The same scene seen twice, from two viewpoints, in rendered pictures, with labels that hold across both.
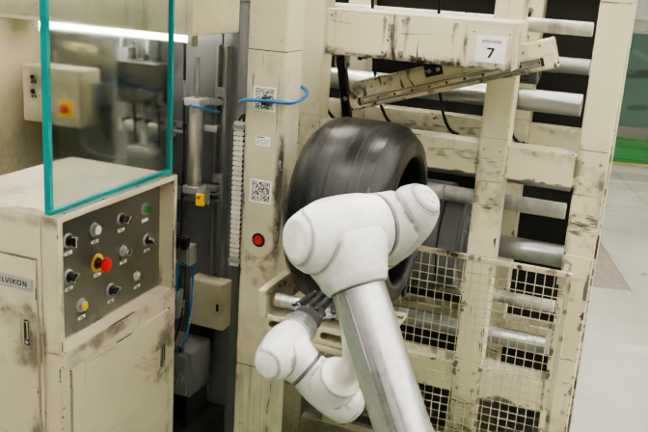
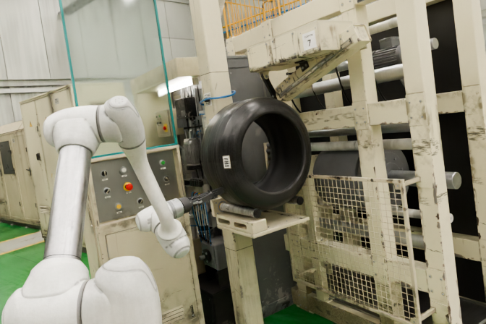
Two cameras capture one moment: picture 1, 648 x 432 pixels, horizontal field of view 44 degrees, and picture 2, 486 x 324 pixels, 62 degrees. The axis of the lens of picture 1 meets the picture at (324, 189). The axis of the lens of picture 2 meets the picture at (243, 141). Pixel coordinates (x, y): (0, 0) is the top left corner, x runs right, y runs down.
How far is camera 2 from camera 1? 1.56 m
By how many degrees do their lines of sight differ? 37
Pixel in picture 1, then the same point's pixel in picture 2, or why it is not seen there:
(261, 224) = not seen: hidden behind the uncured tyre
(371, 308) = (62, 158)
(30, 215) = not seen: hidden behind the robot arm
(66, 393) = (103, 246)
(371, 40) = (263, 57)
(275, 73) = (208, 84)
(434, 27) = (284, 39)
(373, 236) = (74, 122)
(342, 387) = (163, 233)
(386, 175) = (236, 121)
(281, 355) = (141, 216)
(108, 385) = (136, 248)
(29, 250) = not seen: hidden behind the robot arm
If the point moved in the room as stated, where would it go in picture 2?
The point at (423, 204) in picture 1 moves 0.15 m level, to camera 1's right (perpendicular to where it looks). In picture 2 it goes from (110, 104) to (139, 97)
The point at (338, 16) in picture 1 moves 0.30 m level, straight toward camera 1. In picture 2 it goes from (250, 50) to (218, 48)
